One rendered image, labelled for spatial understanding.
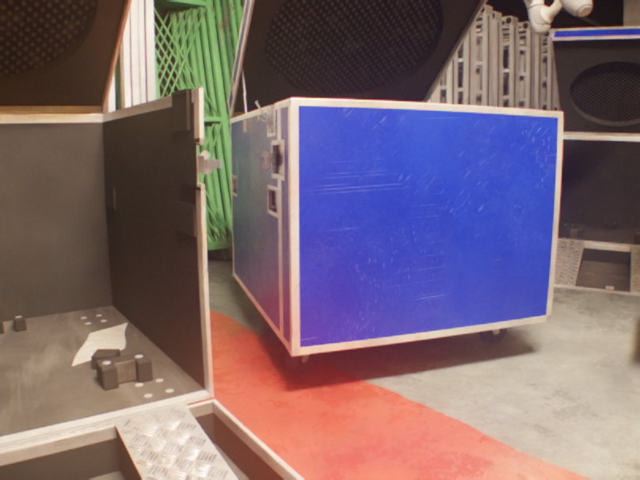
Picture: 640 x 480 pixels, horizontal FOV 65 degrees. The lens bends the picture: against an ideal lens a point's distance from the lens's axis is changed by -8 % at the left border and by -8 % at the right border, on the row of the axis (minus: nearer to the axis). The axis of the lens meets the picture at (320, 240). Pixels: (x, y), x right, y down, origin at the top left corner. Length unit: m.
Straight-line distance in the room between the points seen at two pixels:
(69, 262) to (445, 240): 1.44
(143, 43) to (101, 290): 1.64
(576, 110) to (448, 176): 3.22
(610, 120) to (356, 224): 3.69
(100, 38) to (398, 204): 1.19
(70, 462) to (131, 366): 0.33
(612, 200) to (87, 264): 4.24
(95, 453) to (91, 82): 1.37
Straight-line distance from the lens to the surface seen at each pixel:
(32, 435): 1.40
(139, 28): 3.45
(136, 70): 3.41
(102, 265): 2.32
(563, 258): 3.88
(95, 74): 2.20
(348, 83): 2.85
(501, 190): 1.98
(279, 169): 1.84
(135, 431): 1.37
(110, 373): 1.55
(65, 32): 2.12
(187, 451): 1.31
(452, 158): 1.86
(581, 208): 5.18
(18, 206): 2.24
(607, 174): 5.15
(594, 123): 5.09
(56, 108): 2.27
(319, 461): 1.52
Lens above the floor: 0.81
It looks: 10 degrees down
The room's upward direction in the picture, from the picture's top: straight up
